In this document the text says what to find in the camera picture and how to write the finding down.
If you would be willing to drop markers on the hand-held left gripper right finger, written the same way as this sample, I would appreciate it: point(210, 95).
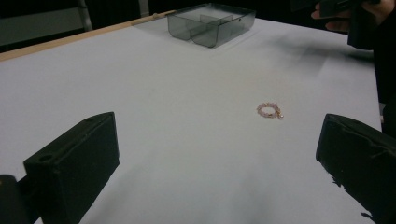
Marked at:
point(358, 155)

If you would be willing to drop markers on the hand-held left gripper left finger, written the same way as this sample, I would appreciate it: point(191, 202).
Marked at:
point(74, 161)

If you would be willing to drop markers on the grey translucent divided box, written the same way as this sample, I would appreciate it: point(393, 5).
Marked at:
point(211, 23)

